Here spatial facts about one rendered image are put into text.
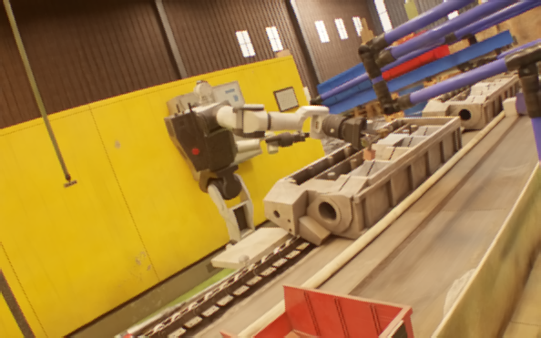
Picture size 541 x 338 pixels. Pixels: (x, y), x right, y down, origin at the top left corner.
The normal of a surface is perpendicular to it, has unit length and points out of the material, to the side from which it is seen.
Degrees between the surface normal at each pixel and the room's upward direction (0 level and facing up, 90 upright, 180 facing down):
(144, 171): 90
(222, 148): 109
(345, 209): 90
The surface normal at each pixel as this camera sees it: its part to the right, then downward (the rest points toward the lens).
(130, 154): 0.62, -0.09
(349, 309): -0.73, 0.32
